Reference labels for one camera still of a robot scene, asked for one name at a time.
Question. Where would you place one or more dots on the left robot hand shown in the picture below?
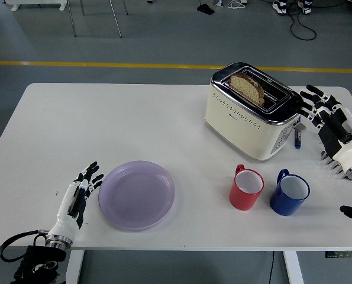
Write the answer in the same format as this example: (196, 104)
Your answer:
(64, 219)

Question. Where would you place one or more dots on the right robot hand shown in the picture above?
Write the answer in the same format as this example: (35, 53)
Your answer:
(348, 151)

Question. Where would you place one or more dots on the purple plastic plate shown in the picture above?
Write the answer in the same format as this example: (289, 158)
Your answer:
(137, 195)

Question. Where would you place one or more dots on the brown bread slice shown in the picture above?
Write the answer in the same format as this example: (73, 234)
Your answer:
(246, 87)

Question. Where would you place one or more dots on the silver metal toast rack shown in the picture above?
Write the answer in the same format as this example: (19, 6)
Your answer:
(329, 161)

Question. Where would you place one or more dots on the white table leg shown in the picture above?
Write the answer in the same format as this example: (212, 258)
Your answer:
(294, 269)
(73, 267)

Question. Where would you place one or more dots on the blue marker pen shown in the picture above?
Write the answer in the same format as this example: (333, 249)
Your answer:
(297, 140)

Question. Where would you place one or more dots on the blue enamel mug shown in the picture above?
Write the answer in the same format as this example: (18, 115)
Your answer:
(283, 204)

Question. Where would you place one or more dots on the black table control panel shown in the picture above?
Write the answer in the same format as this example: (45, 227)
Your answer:
(344, 254)

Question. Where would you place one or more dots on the cream chrome toaster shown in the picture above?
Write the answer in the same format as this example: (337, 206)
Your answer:
(237, 127)

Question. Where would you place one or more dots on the red enamel mug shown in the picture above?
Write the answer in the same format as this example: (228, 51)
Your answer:
(243, 201)

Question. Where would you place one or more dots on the person's black white shoe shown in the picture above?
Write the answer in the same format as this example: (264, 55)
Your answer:
(305, 7)
(280, 6)

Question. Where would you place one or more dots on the black floor pedal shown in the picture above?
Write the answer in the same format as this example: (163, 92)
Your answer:
(206, 8)

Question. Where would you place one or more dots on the white furniture base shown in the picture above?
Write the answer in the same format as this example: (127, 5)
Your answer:
(36, 3)

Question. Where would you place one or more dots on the grey metal chair frame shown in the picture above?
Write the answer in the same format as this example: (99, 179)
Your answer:
(116, 20)

